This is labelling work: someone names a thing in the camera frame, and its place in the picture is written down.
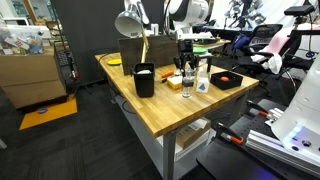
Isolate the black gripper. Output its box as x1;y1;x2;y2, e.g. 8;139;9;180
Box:
173;40;201;76

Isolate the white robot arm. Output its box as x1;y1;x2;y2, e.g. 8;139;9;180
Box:
168;0;214;76

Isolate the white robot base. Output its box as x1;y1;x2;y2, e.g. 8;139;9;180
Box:
271;56;320;166

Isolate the small black stool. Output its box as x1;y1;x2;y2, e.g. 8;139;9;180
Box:
198;53;213;73

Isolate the green plate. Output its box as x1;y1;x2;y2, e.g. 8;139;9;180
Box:
193;47;208;55

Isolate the white carton with blue triangle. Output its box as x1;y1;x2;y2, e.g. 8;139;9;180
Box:
196;72;210;93

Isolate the red ball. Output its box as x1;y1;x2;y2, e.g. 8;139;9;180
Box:
220;76;229;82

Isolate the black square tray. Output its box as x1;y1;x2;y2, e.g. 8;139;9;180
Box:
210;71;243;90

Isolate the black trash bin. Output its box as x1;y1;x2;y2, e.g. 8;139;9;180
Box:
133;63;155;98

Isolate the cardboard box under table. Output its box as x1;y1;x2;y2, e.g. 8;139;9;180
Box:
176;118;211;149

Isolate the grey desk lamp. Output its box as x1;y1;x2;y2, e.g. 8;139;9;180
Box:
115;0;150;63

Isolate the yellow disc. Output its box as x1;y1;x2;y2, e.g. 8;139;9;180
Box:
107;59;122;66

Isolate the black office chair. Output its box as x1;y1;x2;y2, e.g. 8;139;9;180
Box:
232;24;283;77

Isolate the orange black clamp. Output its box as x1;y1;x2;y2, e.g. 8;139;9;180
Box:
217;122;244;145

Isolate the orange floor mat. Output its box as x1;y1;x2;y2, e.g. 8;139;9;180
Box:
19;94;78;130

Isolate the clear plastic storage bin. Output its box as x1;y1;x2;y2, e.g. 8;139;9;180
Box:
0;26;43;55

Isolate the orange handled tool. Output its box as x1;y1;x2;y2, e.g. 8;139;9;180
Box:
161;70;174;83

